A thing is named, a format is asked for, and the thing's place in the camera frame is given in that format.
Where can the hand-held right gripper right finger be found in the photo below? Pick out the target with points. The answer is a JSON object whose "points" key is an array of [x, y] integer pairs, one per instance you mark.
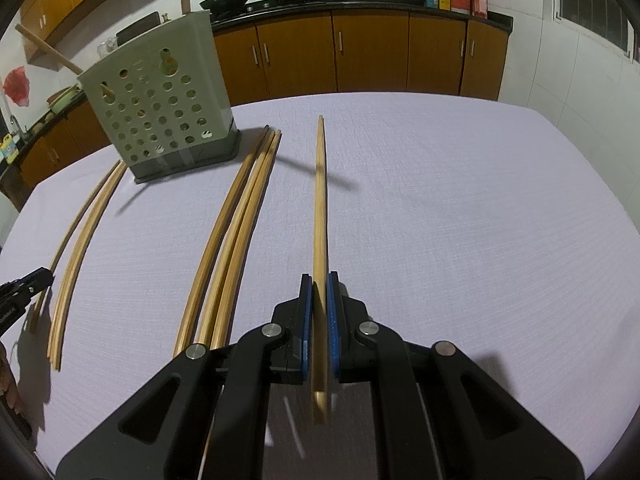
{"points": [[334, 340]]}

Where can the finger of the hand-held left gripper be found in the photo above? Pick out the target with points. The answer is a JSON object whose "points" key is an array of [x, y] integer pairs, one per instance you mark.
{"points": [[30, 282]]}

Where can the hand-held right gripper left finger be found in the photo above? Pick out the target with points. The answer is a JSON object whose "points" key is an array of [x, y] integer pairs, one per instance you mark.
{"points": [[302, 355]]}

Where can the green perforated utensil holder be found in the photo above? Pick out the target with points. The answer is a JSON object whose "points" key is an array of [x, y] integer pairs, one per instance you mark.
{"points": [[195, 35]]}

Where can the person's left hand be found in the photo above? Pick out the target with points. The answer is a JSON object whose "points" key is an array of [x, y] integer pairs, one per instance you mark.
{"points": [[7, 375]]}

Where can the yellow detergent bottle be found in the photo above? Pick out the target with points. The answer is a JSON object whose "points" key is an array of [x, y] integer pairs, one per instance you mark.
{"points": [[7, 149]]}

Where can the metal faucet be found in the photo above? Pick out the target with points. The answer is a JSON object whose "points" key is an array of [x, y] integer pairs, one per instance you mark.
{"points": [[13, 122]]}

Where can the green bowl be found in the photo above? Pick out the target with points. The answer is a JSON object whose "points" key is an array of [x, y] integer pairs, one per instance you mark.
{"points": [[62, 100]]}

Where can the red plastic bag on hook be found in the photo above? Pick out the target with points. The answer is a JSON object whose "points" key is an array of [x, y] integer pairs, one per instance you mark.
{"points": [[16, 85]]}

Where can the clear plastic bag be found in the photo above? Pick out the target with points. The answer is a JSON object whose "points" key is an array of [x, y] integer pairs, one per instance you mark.
{"points": [[107, 49]]}

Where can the dark wooden cutting board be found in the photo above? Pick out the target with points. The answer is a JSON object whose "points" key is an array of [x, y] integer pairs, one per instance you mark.
{"points": [[137, 30]]}

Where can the wooden lower kitchen cabinets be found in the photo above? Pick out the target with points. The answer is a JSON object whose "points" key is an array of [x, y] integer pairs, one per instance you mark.
{"points": [[370, 50]]}

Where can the black kitchen countertop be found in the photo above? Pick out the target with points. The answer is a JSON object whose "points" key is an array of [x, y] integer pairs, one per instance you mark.
{"points": [[350, 4]]}

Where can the barred window with white frame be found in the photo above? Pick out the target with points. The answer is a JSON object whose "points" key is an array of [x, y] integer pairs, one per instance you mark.
{"points": [[595, 0]]}

